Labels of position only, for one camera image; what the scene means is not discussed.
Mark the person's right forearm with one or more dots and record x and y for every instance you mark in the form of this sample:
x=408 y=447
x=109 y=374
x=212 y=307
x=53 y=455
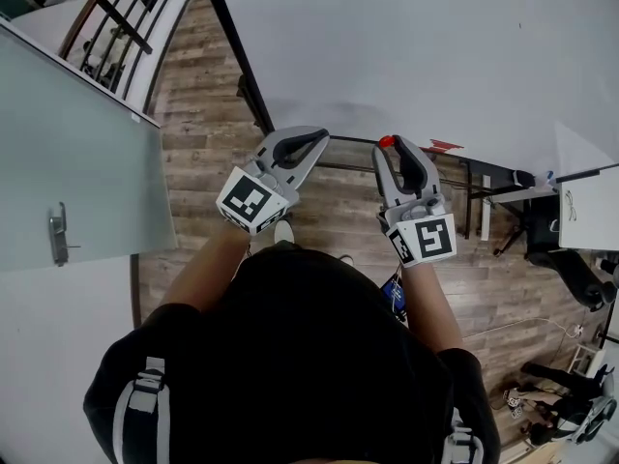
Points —
x=430 y=307

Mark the person's white left shoe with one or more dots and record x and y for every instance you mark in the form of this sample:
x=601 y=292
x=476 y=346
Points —
x=283 y=232

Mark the frosted glass door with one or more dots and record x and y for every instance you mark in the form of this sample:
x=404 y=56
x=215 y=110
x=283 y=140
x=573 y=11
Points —
x=82 y=172

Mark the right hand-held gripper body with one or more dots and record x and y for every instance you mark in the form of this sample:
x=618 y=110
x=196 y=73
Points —
x=428 y=240

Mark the white table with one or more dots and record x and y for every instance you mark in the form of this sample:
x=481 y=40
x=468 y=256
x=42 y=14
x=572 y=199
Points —
x=435 y=66

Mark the white rack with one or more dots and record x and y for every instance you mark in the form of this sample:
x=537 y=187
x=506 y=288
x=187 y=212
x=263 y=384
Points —
x=587 y=360

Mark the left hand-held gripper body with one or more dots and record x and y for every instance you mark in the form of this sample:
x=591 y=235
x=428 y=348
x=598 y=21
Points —
x=249 y=201

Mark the black office chair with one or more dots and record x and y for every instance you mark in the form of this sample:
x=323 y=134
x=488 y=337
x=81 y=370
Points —
x=566 y=269

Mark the small red disc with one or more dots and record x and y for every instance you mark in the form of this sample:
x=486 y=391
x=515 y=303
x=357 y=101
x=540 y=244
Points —
x=386 y=141

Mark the black stair railing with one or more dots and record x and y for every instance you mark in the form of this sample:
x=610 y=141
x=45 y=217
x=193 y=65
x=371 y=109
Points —
x=113 y=17

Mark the eyeglasses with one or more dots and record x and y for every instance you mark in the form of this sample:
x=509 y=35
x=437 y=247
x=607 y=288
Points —
x=571 y=206

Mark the person's white shoe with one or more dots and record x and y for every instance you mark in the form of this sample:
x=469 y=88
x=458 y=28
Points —
x=346 y=260
x=283 y=232

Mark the black and white board eraser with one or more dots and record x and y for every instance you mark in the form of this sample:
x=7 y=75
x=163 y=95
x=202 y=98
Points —
x=523 y=178

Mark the red striped sticker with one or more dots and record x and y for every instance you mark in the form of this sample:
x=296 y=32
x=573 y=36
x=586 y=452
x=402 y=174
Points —
x=445 y=146

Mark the person's white right shoe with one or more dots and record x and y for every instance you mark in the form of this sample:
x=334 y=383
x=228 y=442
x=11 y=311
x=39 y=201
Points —
x=346 y=260

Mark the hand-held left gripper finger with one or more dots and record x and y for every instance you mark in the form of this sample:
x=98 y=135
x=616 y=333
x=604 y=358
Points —
x=285 y=134
x=305 y=169

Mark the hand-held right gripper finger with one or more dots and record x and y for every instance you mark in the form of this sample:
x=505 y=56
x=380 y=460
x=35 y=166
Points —
x=386 y=182
x=428 y=172

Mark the person's left forearm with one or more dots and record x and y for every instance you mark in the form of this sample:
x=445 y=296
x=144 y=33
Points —
x=203 y=273

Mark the person's black shirt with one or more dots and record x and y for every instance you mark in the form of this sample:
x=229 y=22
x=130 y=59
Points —
x=300 y=360

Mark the blue device at waist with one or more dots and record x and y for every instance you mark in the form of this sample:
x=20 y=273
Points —
x=394 y=295

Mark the light wooden table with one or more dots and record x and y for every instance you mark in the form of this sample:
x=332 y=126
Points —
x=537 y=455

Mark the white desk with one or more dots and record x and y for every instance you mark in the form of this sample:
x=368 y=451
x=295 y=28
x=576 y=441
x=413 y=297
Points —
x=595 y=211

